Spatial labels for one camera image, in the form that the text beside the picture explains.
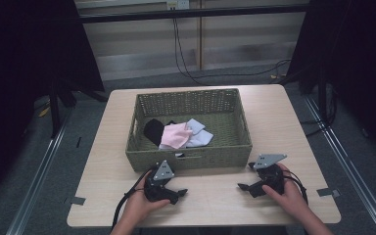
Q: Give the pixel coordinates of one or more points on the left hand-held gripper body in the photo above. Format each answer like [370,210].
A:
[163,171]

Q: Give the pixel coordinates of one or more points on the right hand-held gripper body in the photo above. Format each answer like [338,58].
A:
[269,176]

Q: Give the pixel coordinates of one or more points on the person's right hand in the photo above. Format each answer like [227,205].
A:
[292,199]

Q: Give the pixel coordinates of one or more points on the person's left hand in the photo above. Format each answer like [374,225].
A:
[140,205]

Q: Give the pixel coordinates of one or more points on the pink sock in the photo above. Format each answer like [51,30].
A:
[175,135]

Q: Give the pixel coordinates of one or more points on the black sock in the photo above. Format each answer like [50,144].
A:
[153,130]

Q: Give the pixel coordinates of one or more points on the light blue sock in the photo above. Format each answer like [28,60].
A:
[202,137]

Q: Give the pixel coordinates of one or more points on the grey tape piece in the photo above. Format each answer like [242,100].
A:
[327,192]
[77,200]

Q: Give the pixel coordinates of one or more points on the green woven basket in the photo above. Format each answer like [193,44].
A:
[189,104]

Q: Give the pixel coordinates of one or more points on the small black tape strip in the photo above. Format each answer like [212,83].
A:
[78,142]

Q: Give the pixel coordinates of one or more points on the black metal stand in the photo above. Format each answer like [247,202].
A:
[322,98]
[55,107]

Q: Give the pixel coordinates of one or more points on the yellow floor scrap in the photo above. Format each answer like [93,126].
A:
[44,111]

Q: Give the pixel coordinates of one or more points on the black curtain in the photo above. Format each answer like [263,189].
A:
[355,65]
[29,65]

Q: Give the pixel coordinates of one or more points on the black horizontal bar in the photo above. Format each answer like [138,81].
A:
[192,13]

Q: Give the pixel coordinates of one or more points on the metal floor rail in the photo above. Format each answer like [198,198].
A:
[349,169]
[34,186]

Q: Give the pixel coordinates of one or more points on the white wall socket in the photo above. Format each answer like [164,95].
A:
[178,4]

